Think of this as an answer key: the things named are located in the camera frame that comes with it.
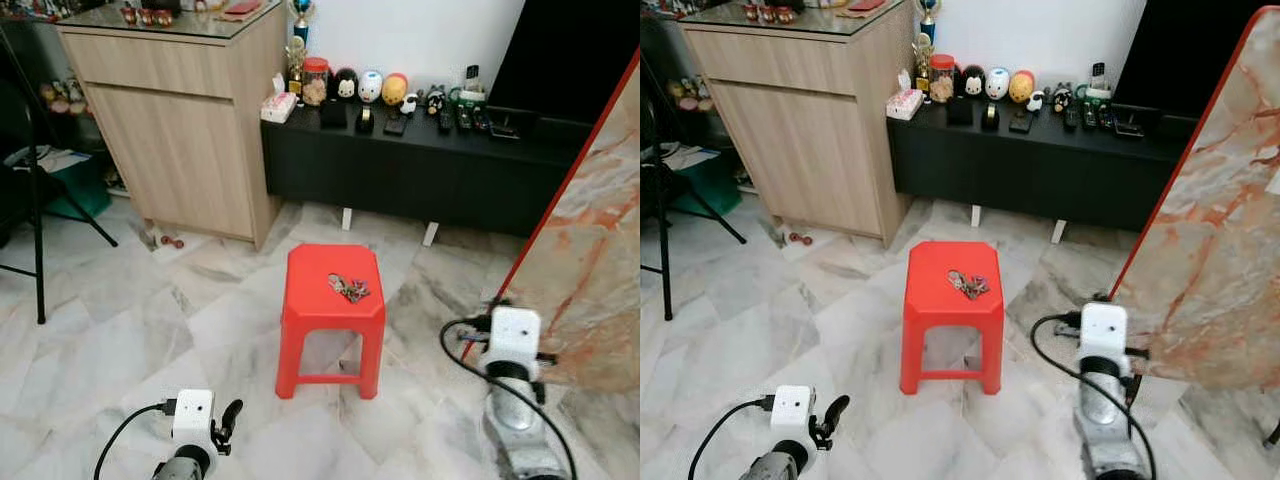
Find marble table top red edge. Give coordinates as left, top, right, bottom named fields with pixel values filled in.
left=460, top=48, right=641, bottom=393
left=1108, top=5, right=1280, bottom=416

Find white papers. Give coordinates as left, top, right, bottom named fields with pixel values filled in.
left=660, top=143, right=736, bottom=171
left=8, top=146, right=96, bottom=173

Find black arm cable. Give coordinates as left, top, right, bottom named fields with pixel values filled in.
left=1030, top=310, right=1159, bottom=480
left=440, top=315, right=579, bottom=480
left=93, top=398, right=178, bottom=480
left=688, top=394, right=776, bottom=480

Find red plastic stool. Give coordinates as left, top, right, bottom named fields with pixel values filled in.
left=899, top=240, right=1005, bottom=396
left=275, top=243, right=387, bottom=401

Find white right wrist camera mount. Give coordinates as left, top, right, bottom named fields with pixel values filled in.
left=1080, top=302, right=1129, bottom=373
left=488, top=306, right=543, bottom=381

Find green plastic bin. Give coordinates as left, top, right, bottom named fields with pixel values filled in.
left=40, top=155, right=113, bottom=223
left=672, top=150, right=743, bottom=216

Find light wooden cabinet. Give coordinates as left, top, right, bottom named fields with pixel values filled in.
left=680, top=0, right=916, bottom=248
left=55, top=0, right=289, bottom=251

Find black folding chair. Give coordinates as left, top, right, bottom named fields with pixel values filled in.
left=0, top=25, right=119, bottom=326
left=640, top=40, right=748, bottom=323

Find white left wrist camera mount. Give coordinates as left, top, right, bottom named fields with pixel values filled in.
left=172, top=389, right=215, bottom=446
left=771, top=385, right=816, bottom=443

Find long black tv bench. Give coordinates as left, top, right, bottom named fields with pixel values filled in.
left=261, top=98, right=593, bottom=241
left=887, top=95, right=1201, bottom=233

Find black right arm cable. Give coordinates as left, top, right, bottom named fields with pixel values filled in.
left=440, top=315, right=579, bottom=480
left=1030, top=310, right=1159, bottom=480

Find black flat television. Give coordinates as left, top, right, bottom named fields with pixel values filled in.
left=1112, top=0, right=1266, bottom=121
left=486, top=0, right=641, bottom=129

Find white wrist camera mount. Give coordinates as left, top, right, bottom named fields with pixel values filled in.
left=172, top=389, right=215, bottom=446
left=771, top=385, right=816, bottom=443
left=488, top=306, right=543, bottom=381
left=1080, top=302, right=1129, bottom=373

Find white tissue box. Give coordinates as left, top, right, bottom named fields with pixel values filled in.
left=261, top=75, right=299, bottom=124
left=886, top=70, right=924, bottom=122

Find bunch of keys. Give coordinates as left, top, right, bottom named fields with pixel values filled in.
left=947, top=269, right=991, bottom=300
left=328, top=273, right=372, bottom=304

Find red lidded clear jar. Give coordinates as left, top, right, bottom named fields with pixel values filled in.
left=301, top=57, right=331, bottom=108
left=928, top=54, right=957, bottom=104

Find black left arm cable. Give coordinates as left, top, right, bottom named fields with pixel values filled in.
left=93, top=398, right=178, bottom=480
left=688, top=394, right=776, bottom=480

